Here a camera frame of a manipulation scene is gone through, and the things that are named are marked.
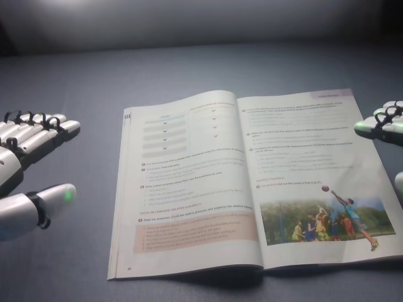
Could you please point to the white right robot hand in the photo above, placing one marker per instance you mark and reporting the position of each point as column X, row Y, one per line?
column 382, row 127

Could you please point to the grey table cloth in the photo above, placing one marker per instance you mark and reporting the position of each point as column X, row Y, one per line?
column 78, row 267

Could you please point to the textbook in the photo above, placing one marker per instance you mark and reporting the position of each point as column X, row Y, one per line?
column 220, row 188

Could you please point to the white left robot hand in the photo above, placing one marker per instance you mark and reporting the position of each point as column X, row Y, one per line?
column 12, row 163

